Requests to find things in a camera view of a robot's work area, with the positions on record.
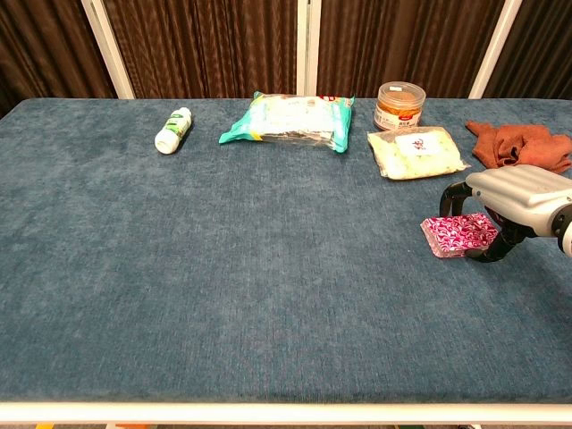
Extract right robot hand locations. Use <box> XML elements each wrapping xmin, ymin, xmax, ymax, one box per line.
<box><xmin>439</xmin><ymin>164</ymin><xmax>572</xmax><ymax>265</ymax></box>

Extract pink patterned packet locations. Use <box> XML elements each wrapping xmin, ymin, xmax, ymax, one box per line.
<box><xmin>419</xmin><ymin>212</ymin><xmax>500</xmax><ymax>260</ymax></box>

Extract orange-brown cloth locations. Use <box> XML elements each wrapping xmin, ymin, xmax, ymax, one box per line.
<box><xmin>465</xmin><ymin>120</ymin><xmax>572</xmax><ymax>175</ymax></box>

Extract clear bag white candy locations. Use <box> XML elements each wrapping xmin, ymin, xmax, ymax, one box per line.
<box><xmin>366</xmin><ymin>125</ymin><xmax>472</xmax><ymax>181</ymax></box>

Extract clear round snack jar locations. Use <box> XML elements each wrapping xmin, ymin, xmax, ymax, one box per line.
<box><xmin>373</xmin><ymin>80</ymin><xmax>427</xmax><ymax>132</ymax></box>

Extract brown curtain panel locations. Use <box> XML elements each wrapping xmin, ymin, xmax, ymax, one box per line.
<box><xmin>316</xmin><ymin>0</ymin><xmax>508</xmax><ymax>100</ymax></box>
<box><xmin>101</xmin><ymin>0</ymin><xmax>299</xmax><ymax>101</ymax></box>
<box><xmin>484</xmin><ymin>0</ymin><xmax>572</xmax><ymax>101</ymax></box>
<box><xmin>0</xmin><ymin>0</ymin><xmax>119</xmax><ymax>120</ymax></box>

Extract teal wet wipes pack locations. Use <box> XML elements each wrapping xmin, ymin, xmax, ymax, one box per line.
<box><xmin>217</xmin><ymin>90</ymin><xmax>357</xmax><ymax>155</ymax></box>

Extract blue felt table cover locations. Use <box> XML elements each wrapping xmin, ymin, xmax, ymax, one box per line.
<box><xmin>0</xmin><ymin>97</ymin><xmax>572</xmax><ymax>406</ymax></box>

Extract white bottle green label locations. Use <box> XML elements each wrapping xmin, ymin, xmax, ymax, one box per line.
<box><xmin>153</xmin><ymin>106</ymin><xmax>194</xmax><ymax>156</ymax></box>

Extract white partition post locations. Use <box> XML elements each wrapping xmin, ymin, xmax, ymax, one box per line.
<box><xmin>296</xmin><ymin>0</ymin><xmax>323</xmax><ymax>97</ymax></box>
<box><xmin>467</xmin><ymin>0</ymin><xmax>524</xmax><ymax>101</ymax></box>
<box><xmin>80</xmin><ymin>0</ymin><xmax>137</xmax><ymax>101</ymax></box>

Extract white table frame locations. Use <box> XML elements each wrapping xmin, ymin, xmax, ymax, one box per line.
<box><xmin>0</xmin><ymin>400</ymin><xmax>572</xmax><ymax>427</ymax></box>

